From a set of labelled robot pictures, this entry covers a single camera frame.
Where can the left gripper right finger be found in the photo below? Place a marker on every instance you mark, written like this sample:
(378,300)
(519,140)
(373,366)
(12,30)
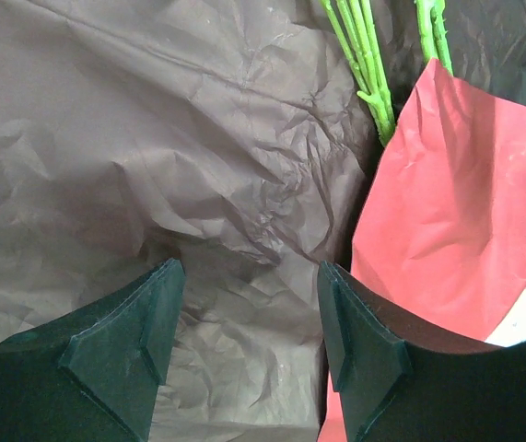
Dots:
(402,378)

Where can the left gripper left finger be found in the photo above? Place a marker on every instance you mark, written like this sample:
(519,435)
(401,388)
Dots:
(93,374)

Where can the peach rose flower stem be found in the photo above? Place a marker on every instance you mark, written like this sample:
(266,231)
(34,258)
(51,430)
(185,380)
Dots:
(354,28)

